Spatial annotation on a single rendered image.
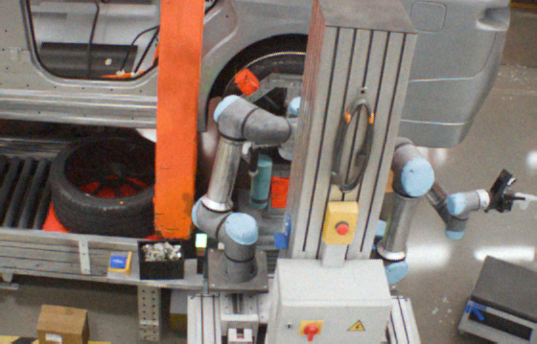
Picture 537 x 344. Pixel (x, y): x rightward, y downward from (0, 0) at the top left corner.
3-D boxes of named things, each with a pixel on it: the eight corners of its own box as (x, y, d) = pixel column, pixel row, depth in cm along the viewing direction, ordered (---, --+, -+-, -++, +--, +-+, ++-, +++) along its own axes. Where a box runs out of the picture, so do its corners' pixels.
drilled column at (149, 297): (161, 327, 378) (160, 266, 353) (160, 342, 370) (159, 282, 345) (141, 325, 377) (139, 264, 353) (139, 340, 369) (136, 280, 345)
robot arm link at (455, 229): (453, 220, 296) (460, 198, 289) (466, 240, 287) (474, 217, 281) (436, 224, 293) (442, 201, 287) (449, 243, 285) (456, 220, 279)
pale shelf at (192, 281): (203, 264, 358) (204, 260, 356) (202, 290, 344) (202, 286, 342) (110, 257, 355) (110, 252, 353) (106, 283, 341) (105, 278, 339)
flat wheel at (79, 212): (160, 159, 444) (161, 124, 430) (188, 237, 394) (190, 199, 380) (47, 172, 424) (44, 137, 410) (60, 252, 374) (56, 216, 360)
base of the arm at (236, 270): (259, 283, 295) (261, 263, 289) (218, 282, 293) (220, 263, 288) (256, 256, 307) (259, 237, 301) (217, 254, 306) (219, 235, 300)
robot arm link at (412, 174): (390, 259, 297) (421, 140, 265) (407, 285, 285) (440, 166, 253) (362, 263, 293) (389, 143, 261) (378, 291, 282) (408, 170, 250)
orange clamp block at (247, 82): (259, 80, 366) (245, 67, 361) (259, 89, 359) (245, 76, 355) (246, 88, 368) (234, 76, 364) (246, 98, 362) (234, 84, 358)
